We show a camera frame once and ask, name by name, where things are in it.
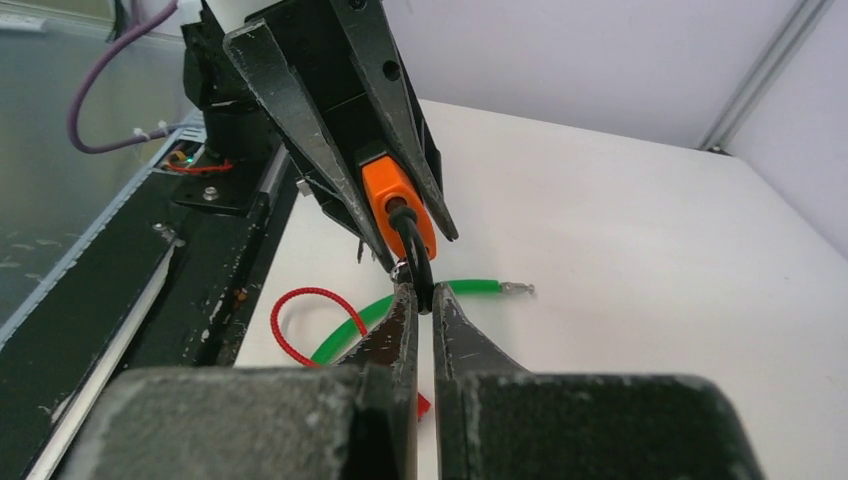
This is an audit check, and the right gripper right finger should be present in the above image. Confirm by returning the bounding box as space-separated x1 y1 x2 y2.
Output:
432 283 764 479

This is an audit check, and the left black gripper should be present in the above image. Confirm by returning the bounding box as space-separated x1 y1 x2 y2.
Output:
223 1 459 271

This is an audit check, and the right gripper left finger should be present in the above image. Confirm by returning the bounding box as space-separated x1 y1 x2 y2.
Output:
59 284 418 479

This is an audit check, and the red cable lock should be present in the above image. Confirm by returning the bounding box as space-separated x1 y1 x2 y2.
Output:
270 286 433 420

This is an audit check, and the green cable lock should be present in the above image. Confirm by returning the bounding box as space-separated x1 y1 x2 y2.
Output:
309 278 537 368

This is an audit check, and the orange padlock with keys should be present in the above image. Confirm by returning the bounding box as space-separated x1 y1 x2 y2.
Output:
360 153 438 314

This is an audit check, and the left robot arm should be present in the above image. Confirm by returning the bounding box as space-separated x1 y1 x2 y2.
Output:
182 1 459 268

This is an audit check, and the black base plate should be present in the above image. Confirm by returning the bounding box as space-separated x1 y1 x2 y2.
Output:
1 152 297 479

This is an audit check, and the right aluminium corner post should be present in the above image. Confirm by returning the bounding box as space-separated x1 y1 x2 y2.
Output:
696 0 834 153

